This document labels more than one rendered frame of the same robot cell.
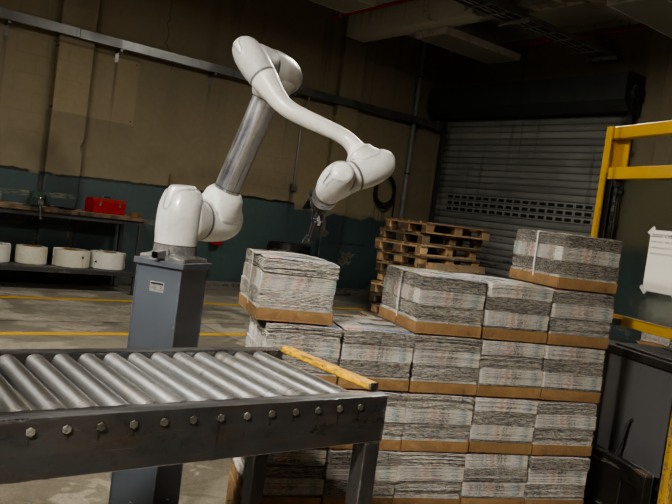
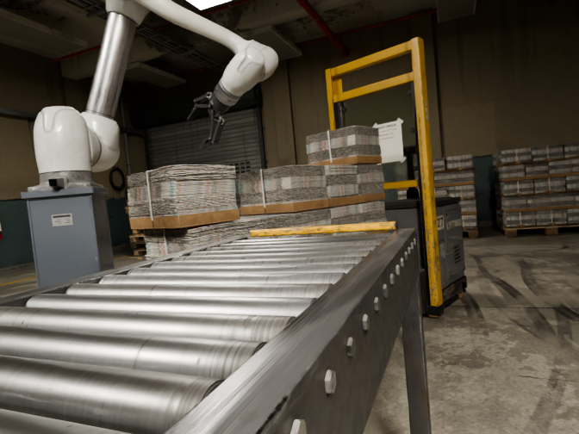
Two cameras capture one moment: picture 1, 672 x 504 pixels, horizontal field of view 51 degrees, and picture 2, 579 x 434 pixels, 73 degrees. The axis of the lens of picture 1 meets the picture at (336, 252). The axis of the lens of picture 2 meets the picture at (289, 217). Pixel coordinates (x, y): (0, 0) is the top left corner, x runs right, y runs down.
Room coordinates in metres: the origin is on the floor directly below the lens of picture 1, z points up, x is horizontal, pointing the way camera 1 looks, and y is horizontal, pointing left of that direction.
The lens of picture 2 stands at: (1.08, 0.61, 0.91)
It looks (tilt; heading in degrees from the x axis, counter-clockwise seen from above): 3 degrees down; 330
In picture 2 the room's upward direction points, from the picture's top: 5 degrees counter-clockwise
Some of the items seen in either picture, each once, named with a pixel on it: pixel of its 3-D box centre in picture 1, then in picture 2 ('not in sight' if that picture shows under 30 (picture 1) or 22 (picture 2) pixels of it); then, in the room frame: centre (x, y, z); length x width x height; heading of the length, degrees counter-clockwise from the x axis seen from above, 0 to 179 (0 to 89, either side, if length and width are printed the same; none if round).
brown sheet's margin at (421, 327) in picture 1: (427, 320); (283, 207); (2.90, -0.41, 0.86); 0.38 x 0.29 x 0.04; 19
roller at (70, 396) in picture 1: (60, 387); (115, 332); (1.57, 0.57, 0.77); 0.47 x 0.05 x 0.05; 37
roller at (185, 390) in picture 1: (168, 383); (231, 280); (1.73, 0.37, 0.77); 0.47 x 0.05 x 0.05; 37
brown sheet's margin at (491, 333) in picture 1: (492, 326); (319, 202); (2.99, -0.70, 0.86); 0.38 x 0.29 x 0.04; 18
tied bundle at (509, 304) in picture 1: (494, 306); (317, 188); (2.99, -0.70, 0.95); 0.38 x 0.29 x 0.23; 18
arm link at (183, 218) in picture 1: (181, 214); (64, 140); (2.59, 0.58, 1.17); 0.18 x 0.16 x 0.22; 151
